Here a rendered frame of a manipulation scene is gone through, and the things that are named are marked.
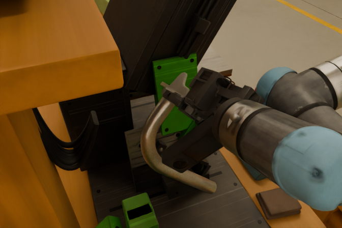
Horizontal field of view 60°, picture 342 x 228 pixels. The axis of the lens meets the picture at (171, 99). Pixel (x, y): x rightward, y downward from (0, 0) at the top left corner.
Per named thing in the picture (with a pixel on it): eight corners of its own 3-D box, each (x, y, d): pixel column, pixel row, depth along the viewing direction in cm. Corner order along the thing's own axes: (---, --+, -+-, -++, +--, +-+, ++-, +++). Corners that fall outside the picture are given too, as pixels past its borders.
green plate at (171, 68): (188, 112, 90) (183, 45, 81) (200, 124, 83) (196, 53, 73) (153, 122, 87) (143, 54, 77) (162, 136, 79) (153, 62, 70)
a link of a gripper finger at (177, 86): (178, 71, 58) (205, 84, 51) (161, 95, 58) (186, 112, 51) (167, 62, 57) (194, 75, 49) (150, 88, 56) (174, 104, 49)
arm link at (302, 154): (353, 220, 30) (297, 216, 26) (275, 169, 39) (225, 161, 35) (385, 148, 29) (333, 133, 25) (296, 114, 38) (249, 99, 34)
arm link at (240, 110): (260, 173, 38) (221, 145, 34) (238, 158, 42) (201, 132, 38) (292, 125, 39) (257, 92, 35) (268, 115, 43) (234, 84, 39)
